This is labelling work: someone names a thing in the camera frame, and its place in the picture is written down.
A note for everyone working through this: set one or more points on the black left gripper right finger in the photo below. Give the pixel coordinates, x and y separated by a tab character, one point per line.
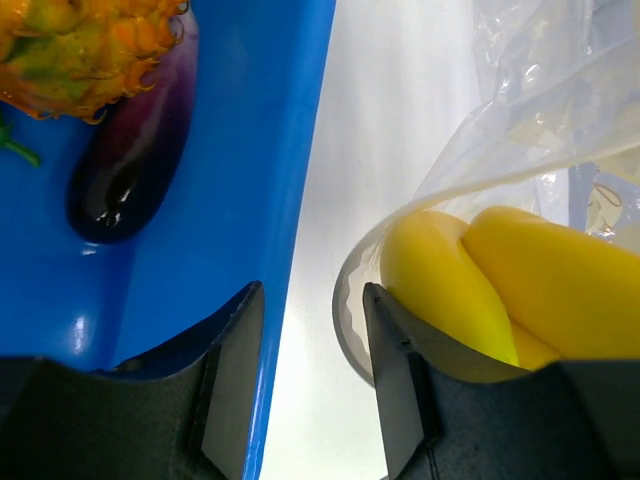
449	412

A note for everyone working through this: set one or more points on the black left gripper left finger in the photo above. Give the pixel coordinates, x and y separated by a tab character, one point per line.
181	410

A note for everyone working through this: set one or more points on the yellow toy banana bunch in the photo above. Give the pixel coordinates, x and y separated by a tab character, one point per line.
514	286

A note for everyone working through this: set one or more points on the clear dotted zip top bag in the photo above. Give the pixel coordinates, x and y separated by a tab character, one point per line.
556	134

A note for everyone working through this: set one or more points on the blue plastic bin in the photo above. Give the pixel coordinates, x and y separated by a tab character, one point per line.
229	218

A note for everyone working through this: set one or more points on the purple toy eggplant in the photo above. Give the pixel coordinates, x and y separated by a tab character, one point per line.
125	172

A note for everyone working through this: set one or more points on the green toy watermelon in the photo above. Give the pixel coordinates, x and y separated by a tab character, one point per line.
7	142

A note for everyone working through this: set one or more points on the orange toy pineapple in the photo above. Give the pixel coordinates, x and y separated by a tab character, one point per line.
72	58

